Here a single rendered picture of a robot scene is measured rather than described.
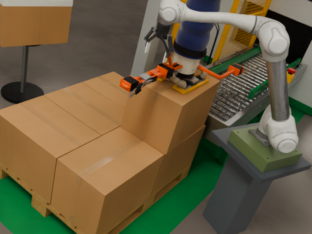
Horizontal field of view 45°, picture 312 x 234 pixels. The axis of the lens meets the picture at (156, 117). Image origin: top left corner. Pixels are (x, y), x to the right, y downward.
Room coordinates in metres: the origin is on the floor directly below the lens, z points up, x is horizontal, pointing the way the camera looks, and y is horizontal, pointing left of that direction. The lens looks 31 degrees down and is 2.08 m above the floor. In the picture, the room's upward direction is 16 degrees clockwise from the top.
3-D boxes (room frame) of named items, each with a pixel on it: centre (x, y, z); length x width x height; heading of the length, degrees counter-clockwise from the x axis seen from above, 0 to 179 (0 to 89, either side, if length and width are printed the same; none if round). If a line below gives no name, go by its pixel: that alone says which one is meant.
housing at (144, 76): (2.04, 0.13, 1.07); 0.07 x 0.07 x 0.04; 62
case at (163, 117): (2.44, -0.08, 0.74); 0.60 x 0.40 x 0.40; 156
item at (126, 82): (1.92, 0.20, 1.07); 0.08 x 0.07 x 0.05; 152
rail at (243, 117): (3.66, -1.09, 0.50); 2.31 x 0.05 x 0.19; 153
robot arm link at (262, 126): (2.19, -0.74, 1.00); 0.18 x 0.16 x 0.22; 6
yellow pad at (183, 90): (2.41, -0.17, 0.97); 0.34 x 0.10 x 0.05; 152
